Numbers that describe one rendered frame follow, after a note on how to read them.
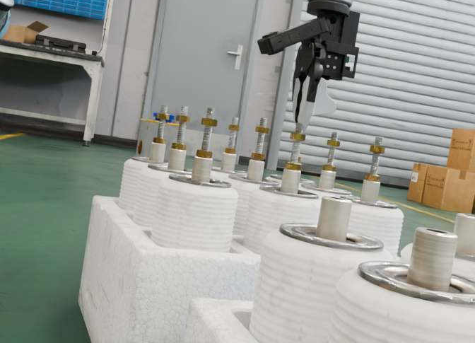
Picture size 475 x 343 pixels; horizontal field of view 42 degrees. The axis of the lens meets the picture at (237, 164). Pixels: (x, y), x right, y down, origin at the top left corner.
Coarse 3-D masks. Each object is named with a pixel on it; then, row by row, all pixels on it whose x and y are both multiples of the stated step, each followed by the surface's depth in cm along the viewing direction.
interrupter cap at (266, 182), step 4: (228, 176) 87; (232, 176) 86; (236, 176) 88; (240, 176) 90; (244, 176) 90; (240, 180) 85; (244, 180) 85; (248, 180) 84; (252, 180) 84; (256, 180) 84; (264, 180) 90; (268, 180) 89; (272, 180) 90; (260, 184) 84; (264, 184) 85; (268, 184) 85; (272, 184) 85; (276, 184) 86
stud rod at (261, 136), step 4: (260, 120) 88; (264, 120) 87; (260, 124) 87; (264, 124) 87; (260, 136) 87; (260, 140) 87; (260, 144) 87; (256, 148) 88; (260, 148) 87; (256, 152) 88; (260, 152) 88; (256, 160) 88; (260, 160) 88
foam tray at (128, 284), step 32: (96, 224) 92; (128, 224) 78; (96, 256) 89; (128, 256) 69; (160, 256) 64; (192, 256) 65; (224, 256) 67; (256, 256) 70; (96, 288) 85; (128, 288) 66; (160, 288) 65; (192, 288) 66; (224, 288) 67; (96, 320) 82; (128, 320) 64; (160, 320) 65
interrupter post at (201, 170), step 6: (198, 162) 72; (204, 162) 72; (210, 162) 72; (198, 168) 72; (204, 168) 72; (210, 168) 72; (192, 174) 72; (198, 174) 72; (204, 174) 72; (210, 174) 73; (198, 180) 72; (204, 180) 72
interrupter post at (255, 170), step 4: (252, 160) 87; (252, 164) 87; (256, 164) 87; (260, 164) 87; (248, 168) 88; (252, 168) 87; (256, 168) 87; (260, 168) 87; (248, 172) 88; (252, 172) 87; (256, 172) 87; (260, 172) 87; (248, 176) 87; (252, 176) 87; (256, 176) 87; (260, 176) 87; (260, 180) 87
